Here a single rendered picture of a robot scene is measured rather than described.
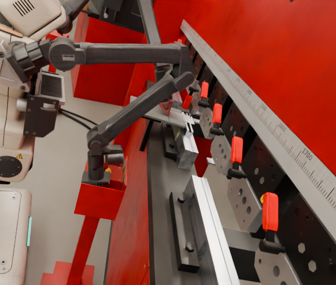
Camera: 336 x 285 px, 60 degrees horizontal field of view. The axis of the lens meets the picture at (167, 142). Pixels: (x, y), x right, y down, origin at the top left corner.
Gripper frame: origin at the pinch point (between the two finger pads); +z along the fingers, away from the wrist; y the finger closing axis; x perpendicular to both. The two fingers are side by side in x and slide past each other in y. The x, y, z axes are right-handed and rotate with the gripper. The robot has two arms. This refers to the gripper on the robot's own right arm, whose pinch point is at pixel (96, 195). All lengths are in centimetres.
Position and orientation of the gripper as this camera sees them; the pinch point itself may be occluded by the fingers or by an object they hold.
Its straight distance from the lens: 118.8
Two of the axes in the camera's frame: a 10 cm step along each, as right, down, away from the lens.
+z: -0.9, 8.7, 4.9
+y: 9.9, 0.2, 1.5
